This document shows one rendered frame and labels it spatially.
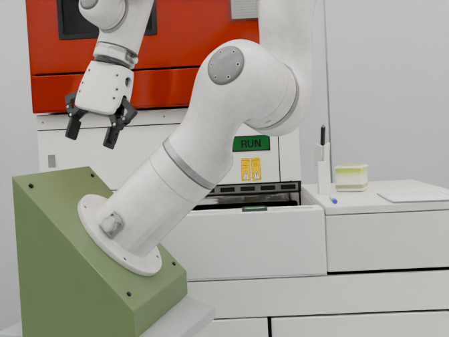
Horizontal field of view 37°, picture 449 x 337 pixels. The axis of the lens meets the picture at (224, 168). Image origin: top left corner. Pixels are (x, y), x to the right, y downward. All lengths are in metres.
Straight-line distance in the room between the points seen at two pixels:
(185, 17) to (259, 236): 0.84
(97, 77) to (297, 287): 0.61
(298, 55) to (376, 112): 2.46
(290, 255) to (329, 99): 2.18
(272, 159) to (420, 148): 1.71
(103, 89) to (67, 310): 0.44
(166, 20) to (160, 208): 1.01
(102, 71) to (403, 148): 2.52
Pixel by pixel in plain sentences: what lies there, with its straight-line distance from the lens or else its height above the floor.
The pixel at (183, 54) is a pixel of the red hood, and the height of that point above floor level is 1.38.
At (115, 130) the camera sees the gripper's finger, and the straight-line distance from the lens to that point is 1.29.
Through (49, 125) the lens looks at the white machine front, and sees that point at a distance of 2.14.
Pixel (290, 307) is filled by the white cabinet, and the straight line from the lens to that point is 1.48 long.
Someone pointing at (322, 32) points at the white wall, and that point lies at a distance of 3.60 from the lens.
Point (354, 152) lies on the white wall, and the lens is 3.59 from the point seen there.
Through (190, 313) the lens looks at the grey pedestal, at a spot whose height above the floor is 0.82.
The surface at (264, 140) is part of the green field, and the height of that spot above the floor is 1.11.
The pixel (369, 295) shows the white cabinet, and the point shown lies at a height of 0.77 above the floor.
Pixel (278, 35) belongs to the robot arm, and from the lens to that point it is 1.16.
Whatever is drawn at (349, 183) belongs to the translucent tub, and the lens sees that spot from 1.76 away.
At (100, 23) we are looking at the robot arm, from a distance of 1.30.
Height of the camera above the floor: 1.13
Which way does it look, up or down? 3 degrees down
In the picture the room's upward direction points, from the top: 3 degrees counter-clockwise
